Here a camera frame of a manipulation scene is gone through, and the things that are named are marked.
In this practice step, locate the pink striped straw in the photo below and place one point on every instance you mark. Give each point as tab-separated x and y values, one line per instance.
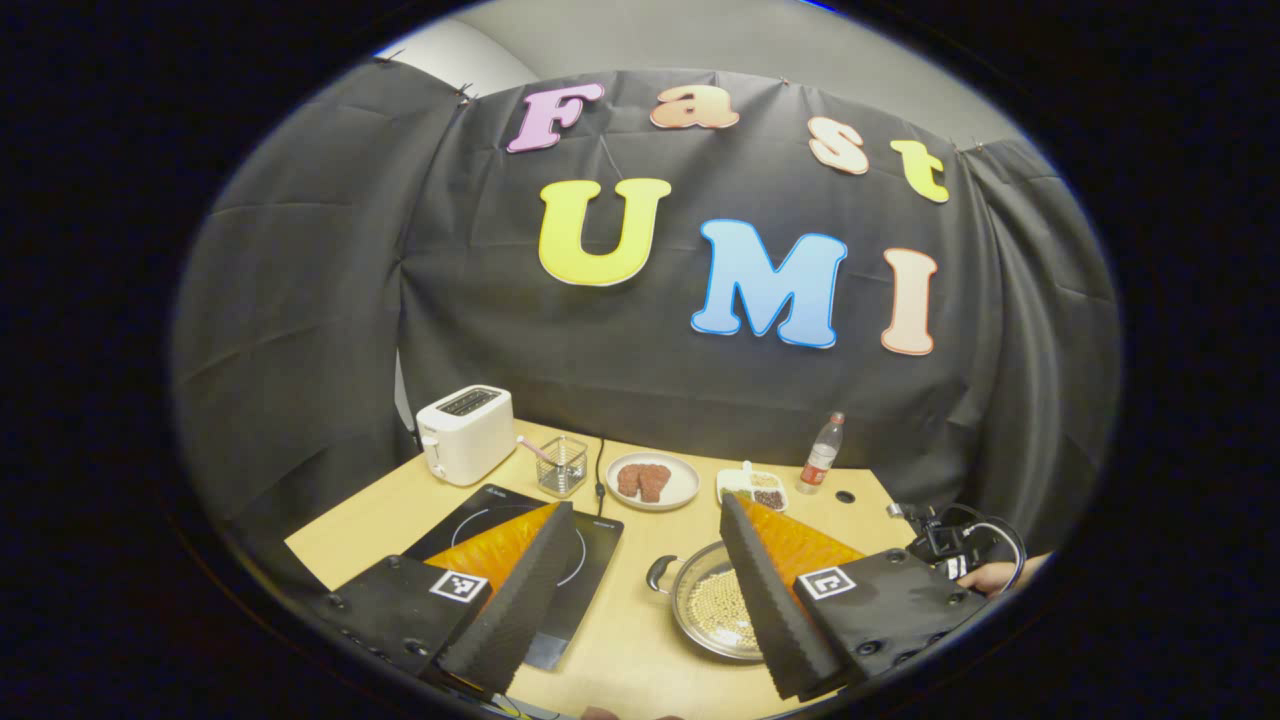
532	447

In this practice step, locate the white divided dish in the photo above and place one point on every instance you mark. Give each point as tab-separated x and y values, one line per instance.
728	480

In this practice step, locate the brown meat piece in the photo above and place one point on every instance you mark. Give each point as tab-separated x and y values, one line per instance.
654	482
629	480

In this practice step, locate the pile of yellow soybeans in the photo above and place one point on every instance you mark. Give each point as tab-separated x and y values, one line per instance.
725	610

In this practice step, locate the small pile of pale beans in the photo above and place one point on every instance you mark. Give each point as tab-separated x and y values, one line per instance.
765	480

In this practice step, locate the white round plate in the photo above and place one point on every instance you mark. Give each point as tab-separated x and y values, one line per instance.
685	485

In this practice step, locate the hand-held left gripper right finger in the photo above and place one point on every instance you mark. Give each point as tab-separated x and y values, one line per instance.
775	610

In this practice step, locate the pile of dark red beans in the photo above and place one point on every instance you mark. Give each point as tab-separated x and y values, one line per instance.
770	499

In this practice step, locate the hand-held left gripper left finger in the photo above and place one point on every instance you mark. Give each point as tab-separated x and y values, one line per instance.
520	610

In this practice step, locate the black induction cooktop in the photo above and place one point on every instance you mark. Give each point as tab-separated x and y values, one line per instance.
597	570

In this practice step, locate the plastic bottle with red label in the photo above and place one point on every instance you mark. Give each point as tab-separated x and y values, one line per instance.
820	465

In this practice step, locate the white toaster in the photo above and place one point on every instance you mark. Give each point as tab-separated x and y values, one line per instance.
465	440

